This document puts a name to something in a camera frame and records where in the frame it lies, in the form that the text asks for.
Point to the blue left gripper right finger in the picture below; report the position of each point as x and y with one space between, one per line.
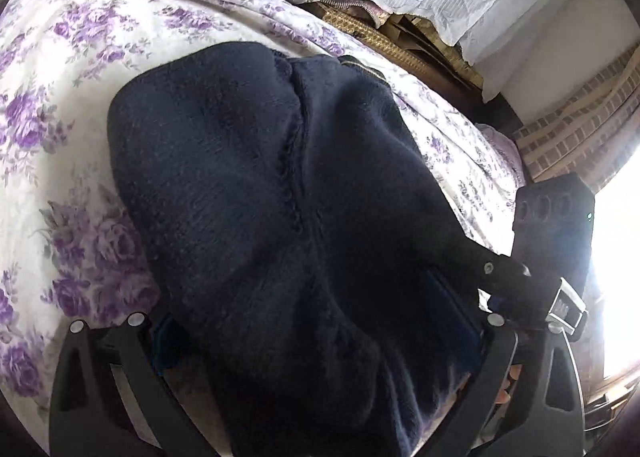
460 337

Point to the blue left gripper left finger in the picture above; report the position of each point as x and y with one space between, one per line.
157 335

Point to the navy blue knitted cardigan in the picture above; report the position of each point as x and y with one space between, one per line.
281 204

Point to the person's fingertip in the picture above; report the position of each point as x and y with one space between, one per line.
504 395

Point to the checkered beige curtain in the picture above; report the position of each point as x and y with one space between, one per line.
593 134

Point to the brown woven mat stack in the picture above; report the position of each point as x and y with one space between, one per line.
410 43

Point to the purple floral bed sheet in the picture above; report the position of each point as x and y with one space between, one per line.
67 248

